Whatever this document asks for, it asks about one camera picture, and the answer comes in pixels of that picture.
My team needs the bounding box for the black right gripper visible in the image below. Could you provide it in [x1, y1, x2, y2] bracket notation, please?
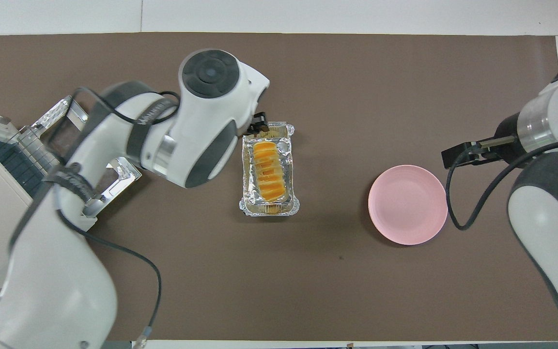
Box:
[442, 113, 528, 170]

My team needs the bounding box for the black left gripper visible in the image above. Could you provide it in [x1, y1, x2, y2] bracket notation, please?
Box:
[247, 112, 267, 137]

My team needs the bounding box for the aluminium foil tray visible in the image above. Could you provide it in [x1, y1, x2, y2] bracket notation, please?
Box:
[238, 122, 301, 218]

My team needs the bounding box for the yellow sliced bread loaf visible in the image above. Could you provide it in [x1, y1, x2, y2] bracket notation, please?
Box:
[252, 140, 287, 204]

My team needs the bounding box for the glass oven door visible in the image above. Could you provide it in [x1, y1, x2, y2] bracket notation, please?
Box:
[31, 95, 142, 219]

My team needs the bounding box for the pink round plate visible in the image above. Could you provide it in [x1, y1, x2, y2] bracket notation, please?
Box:
[368, 165, 449, 246]

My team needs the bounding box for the brown table mat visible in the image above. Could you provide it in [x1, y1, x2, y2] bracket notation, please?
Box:
[0, 32, 558, 342]

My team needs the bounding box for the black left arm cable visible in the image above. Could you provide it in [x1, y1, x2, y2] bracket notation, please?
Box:
[9, 86, 182, 349]

